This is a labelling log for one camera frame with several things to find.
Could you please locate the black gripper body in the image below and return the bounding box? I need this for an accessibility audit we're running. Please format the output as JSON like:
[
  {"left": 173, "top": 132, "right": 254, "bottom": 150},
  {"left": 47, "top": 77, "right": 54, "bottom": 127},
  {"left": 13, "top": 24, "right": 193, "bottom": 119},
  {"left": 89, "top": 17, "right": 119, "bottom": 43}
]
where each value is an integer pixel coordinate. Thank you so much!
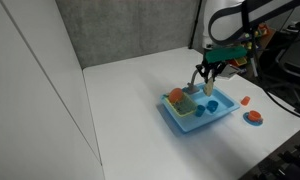
[{"left": 195, "top": 61, "right": 228, "bottom": 75}]

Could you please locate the grey toy faucet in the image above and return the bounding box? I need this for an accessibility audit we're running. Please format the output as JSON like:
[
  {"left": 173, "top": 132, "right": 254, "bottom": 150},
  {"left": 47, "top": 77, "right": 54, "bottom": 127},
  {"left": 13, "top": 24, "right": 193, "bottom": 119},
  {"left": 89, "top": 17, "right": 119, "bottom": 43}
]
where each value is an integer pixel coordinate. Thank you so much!
[{"left": 182, "top": 69, "right": 202, "bottom": 95}]

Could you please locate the blue toy mug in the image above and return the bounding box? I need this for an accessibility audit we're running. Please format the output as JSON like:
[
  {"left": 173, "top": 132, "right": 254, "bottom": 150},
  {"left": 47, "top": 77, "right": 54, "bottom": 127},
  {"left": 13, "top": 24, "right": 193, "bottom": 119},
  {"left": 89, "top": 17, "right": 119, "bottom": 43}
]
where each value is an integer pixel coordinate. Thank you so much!
[{"left": 206, "top": 100, "right": 220, "bottom": 114}]

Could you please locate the orange toy plate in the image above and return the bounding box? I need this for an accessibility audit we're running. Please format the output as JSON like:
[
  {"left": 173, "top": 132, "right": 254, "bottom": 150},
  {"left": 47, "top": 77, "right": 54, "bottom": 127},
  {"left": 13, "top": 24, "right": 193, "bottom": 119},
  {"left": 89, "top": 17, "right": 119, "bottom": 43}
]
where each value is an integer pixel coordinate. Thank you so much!
[{"left": 168, "top": 87, "right": 185, "bottom": 104}]

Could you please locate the blue toy tumbler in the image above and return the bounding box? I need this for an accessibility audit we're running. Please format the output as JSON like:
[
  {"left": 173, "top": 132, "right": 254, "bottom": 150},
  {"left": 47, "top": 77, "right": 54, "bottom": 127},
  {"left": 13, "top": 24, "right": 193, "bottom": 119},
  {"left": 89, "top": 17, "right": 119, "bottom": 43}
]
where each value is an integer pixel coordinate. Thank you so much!
[{"left": 194, "top": 104, "right": 207, "bottom": 118}]

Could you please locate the yellow toy dish rack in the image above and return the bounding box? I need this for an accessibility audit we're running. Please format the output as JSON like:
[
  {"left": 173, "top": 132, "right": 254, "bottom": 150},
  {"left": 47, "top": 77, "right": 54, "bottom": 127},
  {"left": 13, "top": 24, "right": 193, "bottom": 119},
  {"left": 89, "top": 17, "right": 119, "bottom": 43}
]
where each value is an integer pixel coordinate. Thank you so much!
[{"left": 164, "top": 91, "right": 198, "bottom": 118}]

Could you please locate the small orange toy cup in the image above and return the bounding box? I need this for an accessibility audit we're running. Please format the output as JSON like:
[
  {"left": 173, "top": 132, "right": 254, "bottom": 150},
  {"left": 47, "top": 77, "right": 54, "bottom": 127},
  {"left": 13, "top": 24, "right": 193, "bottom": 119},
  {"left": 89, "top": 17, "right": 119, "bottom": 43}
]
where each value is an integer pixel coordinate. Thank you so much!
[{"left": 240, "top": 95, "right": 251, "bottom": 107}]

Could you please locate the light blue toy sink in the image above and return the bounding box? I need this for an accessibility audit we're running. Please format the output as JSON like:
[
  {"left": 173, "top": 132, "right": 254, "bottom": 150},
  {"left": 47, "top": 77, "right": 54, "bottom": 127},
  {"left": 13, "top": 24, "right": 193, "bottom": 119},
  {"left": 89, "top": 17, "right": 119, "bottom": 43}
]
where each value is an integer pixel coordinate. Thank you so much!
[{"left": 160, "top": 83, "right": 241, "bottom": 133}]

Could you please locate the orange toy mug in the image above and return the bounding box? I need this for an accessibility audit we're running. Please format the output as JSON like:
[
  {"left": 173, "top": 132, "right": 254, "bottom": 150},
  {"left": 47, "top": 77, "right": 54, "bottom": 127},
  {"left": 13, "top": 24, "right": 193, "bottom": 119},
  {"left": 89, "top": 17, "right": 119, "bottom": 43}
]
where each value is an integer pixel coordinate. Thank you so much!
[{"left": 248, "top": 110, "right": 264, "bottom": 122}]

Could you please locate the blue toy saucer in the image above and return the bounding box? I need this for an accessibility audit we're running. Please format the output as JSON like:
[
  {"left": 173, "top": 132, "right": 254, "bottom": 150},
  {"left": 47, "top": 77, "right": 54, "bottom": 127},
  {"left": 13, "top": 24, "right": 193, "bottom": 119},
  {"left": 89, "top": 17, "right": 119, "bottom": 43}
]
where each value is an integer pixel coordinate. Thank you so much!
[{"left": 242, "top": 111, "right": 264, "bottom": 127}]

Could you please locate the toy shelf with bins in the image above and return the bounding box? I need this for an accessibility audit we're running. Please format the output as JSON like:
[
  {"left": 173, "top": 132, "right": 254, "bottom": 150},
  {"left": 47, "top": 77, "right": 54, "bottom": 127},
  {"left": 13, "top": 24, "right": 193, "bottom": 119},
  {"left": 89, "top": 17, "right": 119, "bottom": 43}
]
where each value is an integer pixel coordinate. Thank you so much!
[{"left": 228, "top": 22, "right": 278, "bottom": 76}]

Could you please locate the grey metal mounting plate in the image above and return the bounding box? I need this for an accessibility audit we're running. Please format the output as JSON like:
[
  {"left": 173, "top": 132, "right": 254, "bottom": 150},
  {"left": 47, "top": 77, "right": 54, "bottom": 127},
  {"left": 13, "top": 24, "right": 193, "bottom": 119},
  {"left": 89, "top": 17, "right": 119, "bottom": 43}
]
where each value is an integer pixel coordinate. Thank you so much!
[{"left": 221, "top": 63, "right": 242, "bottom": 80}]

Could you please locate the black tripod pole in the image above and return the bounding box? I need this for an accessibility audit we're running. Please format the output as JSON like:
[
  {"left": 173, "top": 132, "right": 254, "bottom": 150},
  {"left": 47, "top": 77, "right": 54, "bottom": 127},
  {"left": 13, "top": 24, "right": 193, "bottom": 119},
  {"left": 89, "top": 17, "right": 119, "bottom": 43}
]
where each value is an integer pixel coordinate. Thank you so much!
[{"left": 188, "top": 0, "right": 204, "bottom": 50}]

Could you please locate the black office chair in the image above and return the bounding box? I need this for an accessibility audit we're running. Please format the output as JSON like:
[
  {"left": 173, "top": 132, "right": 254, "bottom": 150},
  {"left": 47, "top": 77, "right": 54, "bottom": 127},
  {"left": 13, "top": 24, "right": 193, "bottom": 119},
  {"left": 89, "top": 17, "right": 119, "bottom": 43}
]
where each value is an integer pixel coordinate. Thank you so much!
[{"left": 259, "top": 19, "right": 300, "bottom": 116}]

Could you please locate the green wrist camera housing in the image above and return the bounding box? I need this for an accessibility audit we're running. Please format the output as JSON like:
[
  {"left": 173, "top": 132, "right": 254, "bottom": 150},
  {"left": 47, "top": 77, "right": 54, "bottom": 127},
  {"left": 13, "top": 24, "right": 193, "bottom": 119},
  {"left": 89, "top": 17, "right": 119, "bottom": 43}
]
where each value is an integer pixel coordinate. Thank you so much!
[{"left": 204, "top": 45, "right": 248, "bottom": 64}]

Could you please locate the grey cable sleeve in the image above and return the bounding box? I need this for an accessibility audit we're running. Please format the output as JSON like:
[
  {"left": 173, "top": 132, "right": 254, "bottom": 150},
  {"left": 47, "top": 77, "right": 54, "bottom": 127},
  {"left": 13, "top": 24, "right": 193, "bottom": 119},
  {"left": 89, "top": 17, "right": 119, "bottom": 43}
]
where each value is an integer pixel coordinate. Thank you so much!
[{"left": 208, "top": 0, "right": 300, "bottom": 46}]

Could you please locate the black cable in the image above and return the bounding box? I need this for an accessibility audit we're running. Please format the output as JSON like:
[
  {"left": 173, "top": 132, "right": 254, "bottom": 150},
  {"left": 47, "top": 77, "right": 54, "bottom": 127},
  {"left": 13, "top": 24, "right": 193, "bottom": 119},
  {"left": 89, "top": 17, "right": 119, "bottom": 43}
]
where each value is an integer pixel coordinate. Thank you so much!
[{"left": 261, "top": 81, "right": 300, "bottom": 123}]

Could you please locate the black camera stand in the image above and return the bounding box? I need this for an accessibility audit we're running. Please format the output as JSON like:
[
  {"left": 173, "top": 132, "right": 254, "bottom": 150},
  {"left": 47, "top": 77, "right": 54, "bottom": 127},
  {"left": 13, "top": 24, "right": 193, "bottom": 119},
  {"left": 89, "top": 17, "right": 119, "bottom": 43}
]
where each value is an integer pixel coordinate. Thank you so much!
[{"left": 238, "top": 123, "right": 300, "bottom": 180}]

